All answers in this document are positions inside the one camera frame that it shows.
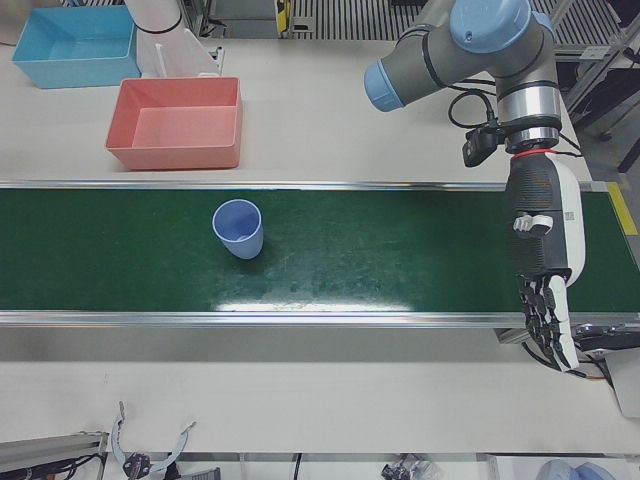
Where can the aluminium profile post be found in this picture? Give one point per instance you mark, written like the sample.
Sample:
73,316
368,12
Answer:
50,442

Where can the grey finned metal box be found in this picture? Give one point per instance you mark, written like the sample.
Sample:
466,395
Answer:
206,474

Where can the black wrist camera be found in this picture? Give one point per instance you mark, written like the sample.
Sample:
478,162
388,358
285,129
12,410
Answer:
475,149

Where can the green conveyor belt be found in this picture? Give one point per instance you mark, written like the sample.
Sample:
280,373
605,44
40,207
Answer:
350,245

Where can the small bag of screws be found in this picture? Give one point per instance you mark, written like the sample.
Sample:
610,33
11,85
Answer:
407,469

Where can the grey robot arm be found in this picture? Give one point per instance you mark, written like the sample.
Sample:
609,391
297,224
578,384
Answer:
480,55

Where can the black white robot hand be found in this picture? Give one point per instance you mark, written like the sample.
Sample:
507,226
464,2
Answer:
527,192

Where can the white plastic holder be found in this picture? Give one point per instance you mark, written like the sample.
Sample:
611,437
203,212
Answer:
170,45

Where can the pink plastic box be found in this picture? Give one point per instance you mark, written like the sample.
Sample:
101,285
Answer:
180,125

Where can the blue plastic box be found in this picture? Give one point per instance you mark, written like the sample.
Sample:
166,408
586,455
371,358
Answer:
75,50

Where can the light blue plastic cup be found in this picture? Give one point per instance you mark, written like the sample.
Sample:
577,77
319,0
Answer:
240,235

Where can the metal reacher grabber tool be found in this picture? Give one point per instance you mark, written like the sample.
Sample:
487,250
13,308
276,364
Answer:
117,440

